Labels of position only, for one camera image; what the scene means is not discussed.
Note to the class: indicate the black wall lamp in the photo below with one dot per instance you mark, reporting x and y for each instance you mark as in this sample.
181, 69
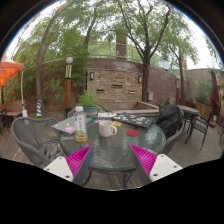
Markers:
91, 76
140, 79

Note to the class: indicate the green plant in teal pot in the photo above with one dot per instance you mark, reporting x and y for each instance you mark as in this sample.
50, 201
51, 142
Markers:
89, 101

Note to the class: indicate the grey wall box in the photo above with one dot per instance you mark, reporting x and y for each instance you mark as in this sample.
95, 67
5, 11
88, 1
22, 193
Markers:
150, 96

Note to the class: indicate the round dark patio table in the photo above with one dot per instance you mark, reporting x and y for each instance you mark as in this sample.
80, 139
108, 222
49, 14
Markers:
187, 109

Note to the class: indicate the white ceramic mug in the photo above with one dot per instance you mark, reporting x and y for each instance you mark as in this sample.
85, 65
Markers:
106, 129

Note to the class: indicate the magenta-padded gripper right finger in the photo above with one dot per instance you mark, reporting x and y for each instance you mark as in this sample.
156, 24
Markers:
165, 165

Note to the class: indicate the flat round red coaster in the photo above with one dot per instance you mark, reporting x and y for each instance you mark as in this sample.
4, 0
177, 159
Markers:
132, 133

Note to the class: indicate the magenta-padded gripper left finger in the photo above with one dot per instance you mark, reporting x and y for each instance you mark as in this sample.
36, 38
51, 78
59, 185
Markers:
58, 166

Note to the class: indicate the grey mesh garden chair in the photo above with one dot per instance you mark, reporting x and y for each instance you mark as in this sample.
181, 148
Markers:
31, 135

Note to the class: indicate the wooden lamp post with globe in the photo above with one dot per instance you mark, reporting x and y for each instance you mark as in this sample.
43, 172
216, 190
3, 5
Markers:
68, 90

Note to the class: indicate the orange canopy tent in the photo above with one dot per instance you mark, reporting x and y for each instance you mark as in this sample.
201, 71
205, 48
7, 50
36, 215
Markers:
8, 71

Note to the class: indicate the grey chair under jacket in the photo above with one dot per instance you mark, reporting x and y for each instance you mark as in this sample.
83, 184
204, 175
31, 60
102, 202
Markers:
173, 140

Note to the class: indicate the black laptop with stickers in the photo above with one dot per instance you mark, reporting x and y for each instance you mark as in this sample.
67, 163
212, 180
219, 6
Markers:
133, 120

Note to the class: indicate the dark-trunked tree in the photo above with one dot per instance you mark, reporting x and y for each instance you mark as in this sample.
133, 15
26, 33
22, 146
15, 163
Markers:
145, 83

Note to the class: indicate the yellow card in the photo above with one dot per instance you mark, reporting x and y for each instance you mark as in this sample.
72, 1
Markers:
117, 123

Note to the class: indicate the silver laptop with stickers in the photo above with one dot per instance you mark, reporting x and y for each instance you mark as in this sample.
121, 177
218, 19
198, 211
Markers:
65, 126

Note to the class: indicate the clear white-capped drink bottle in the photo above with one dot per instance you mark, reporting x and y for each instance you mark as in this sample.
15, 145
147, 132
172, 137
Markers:
80, 125

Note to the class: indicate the closed maroon patio umbrella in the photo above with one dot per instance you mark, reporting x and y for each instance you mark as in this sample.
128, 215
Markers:
215, 91

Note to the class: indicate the blue yellow striped cone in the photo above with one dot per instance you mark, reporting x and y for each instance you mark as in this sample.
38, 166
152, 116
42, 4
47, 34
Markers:
39, 109

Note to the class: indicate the black metal chair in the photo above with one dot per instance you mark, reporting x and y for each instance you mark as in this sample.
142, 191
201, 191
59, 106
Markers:
200, 128

